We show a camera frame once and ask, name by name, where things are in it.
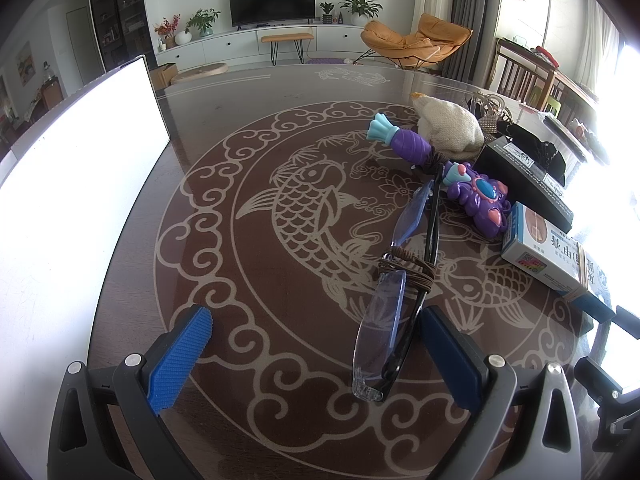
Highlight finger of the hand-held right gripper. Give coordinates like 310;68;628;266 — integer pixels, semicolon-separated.
570;291;640;339
574;357;627;398

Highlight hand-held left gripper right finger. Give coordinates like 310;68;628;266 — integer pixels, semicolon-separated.
420;305;583;480

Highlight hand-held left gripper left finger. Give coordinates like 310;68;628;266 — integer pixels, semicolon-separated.
47;304;213;480

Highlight white medicine box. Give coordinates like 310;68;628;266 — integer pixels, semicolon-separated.
501;201;601;306

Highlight black rimless glasses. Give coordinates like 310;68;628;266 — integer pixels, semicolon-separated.
351;162;448;403

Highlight black box with white label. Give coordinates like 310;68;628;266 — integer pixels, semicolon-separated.
475;135;575;233

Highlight purple lobster toy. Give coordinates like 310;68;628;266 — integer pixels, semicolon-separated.
442;161;512;237

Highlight white cardboard box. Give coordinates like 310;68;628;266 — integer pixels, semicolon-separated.
0;55;172;461

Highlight purple carrot toy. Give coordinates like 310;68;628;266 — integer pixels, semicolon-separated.
367;113;446;168

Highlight cream plush toy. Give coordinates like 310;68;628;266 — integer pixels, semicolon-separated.
410;92;485;158

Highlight brown patterned wooden desktop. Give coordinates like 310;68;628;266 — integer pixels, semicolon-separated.
82;62;640;480

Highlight black velvet pouch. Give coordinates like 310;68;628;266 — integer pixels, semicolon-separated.
505;122;568;187

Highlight pile of assorted bags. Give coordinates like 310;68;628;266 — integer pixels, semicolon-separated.
570;115;613;166

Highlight dark flat packet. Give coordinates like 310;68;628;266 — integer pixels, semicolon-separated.
542;114;588;161

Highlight green plastic stool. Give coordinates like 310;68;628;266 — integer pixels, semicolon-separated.
532;85;558;111

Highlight dark wooden chair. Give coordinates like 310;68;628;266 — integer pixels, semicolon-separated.
492;37;556;106

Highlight red cloth item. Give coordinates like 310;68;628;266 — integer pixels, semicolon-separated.
531;45;561;68

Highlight white sheer curtain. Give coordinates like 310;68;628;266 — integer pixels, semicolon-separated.
575;0;626;111

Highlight brown cardboard box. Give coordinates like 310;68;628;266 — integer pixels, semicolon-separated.
149;62;178;91

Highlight round beige floor cushion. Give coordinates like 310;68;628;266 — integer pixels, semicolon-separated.
170;62;229;86

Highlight brown dining chair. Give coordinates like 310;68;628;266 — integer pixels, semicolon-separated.
40;75;68;111

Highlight white television cabinet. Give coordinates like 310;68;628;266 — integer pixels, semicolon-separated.
154;24;371;72

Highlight grey curtain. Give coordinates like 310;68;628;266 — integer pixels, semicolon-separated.
440;0;506;93

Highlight orange rocking chair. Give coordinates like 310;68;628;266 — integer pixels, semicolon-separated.
361;13;473;73

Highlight white door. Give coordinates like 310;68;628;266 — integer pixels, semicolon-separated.
65;7;103;81

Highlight red flowers in vase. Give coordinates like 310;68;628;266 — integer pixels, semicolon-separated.
153;14;181;50

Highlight green plant in glass vase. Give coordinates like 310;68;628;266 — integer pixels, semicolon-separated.
185;8;221;38

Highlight wooden bench with metal legs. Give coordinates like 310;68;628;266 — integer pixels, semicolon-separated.
260;32;315;65

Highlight dark glass display cabinet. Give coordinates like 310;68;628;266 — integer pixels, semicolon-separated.
87;0;153;73

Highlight large leafy potted plant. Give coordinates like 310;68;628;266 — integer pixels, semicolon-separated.
340;0;383;26

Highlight black television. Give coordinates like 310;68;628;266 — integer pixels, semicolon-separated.
228;0;316;28

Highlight metal wire hair clip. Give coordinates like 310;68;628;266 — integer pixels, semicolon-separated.
467;91;513;143

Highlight framed wall painting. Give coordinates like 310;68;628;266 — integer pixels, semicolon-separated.
16;55;36;86

